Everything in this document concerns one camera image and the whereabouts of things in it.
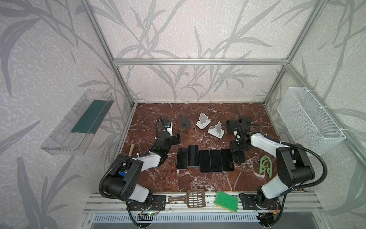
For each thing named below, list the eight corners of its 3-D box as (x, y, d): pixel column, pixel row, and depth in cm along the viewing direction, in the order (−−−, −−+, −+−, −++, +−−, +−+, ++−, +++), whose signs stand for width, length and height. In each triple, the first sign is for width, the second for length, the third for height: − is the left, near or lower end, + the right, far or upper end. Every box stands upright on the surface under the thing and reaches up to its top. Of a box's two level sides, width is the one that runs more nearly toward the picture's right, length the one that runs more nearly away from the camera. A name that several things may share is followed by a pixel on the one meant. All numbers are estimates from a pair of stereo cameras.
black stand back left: (180, 129, 106) (179, 125, 103) (180, 119, 113) (180, 115, 109) (189, 129, 106) (189, 125, 103) (189, 119, 113) (189, 115, 109)
